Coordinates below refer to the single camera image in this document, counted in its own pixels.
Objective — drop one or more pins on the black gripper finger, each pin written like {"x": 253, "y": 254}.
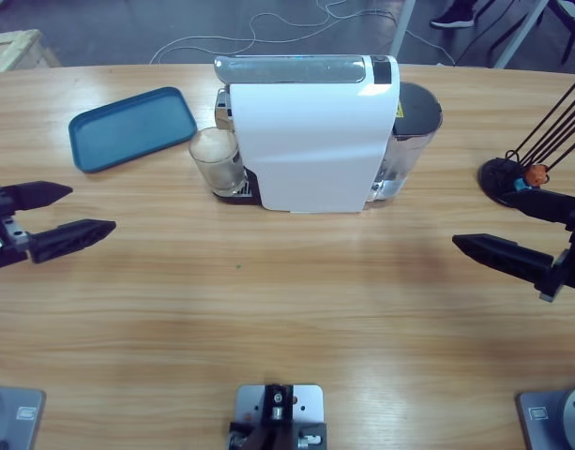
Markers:
{"x": 36, "y": 194}
{"x": 503, "y": 255}
{"x": 554, "y": 206}
{"x": 69, "y": 239}

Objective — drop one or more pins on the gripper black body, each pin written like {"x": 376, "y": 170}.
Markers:
{"x": 573, "y": 267}
{"x": 3, "y": 244}

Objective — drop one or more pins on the clear glass cup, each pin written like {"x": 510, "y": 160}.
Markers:
{"x": 216, "y": 150}

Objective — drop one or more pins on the silver coffee machine lever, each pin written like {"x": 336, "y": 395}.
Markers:
{"x": 292, "y": 70}

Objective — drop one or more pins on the orange coffee capsule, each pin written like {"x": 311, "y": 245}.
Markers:
{"x": 534, "y": 174}

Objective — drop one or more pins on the blue coffee capsule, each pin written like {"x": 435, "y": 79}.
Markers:
{"x": 520, "y": 184}

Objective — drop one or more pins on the dark coffee machine water tank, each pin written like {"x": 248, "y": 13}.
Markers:
{"x": 418, "y": 112}

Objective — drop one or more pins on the white capsule coffee machine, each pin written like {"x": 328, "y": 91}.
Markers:
{"x": 310, "y": 140}

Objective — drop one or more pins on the black capsule holder with rods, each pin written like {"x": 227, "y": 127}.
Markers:
{"x": 495, "y": 175}

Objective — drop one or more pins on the teal rectangular tray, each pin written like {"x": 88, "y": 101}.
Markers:
{"x": 132, "y": 129}

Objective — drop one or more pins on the light wooden crate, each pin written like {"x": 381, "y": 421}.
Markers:
{"x": 12, "y": 49}

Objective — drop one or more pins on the black chair leg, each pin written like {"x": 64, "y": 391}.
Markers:
{"x": 573, "y": 37}

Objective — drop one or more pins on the black sneaker white sole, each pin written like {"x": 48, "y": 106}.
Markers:
{"x": 453, "y": 18}

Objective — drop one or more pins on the arm grey base plate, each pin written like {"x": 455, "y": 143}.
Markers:
{"x": 15, "y": 417}
{"x": 549, "y": 417}

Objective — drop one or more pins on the white slanted frame leg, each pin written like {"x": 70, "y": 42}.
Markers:
{"x": 521, "y": 35}

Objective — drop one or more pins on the white upright post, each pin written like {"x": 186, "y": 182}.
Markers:
{"x": 402, "y": 28}

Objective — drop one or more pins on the grey mount plate dark post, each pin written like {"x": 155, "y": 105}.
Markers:
{"x": 277, "y": 412}

